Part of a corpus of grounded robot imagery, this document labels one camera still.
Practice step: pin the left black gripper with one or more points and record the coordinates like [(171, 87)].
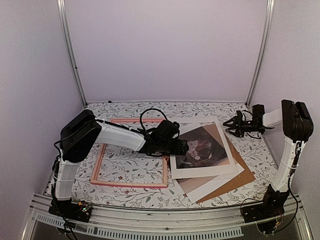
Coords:
[(182, 147)]

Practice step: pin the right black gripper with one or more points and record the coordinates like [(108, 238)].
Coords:
[(236, 121)]

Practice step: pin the clear acrylic sheet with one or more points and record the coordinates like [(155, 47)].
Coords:
[(205, 149)]

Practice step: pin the pink wooden picture frame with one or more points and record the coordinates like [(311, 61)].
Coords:
[(121, 167)]

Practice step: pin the white mat board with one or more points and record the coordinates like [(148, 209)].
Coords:
[(203, 171)]

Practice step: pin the dark photo print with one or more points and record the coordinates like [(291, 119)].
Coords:
[(199, 187)]

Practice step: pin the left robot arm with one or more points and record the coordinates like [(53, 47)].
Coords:
[(85, 130)]

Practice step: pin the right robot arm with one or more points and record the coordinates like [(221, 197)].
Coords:
[(297, 127)]

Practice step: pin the brown backing board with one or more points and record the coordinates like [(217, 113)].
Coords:
[(239, 180)]

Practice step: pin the floral table mat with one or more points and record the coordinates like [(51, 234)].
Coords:
[(253, 151)]

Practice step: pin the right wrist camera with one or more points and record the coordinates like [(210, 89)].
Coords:
[(256, 114)]

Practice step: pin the front aluminium rail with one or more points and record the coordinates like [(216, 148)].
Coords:
[(110, 223)]

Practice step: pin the right aluminium post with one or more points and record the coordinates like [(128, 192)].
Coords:
[(270, 4)]

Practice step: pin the aluminium post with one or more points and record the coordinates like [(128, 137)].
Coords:
[(62, 12), (270, 4)]

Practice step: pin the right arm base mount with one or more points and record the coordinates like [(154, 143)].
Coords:
[(267, 219)]

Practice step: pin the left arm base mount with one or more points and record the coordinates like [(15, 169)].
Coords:
[(69, 210)]

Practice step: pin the left aluminium post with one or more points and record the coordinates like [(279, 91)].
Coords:
[(62, 12)]

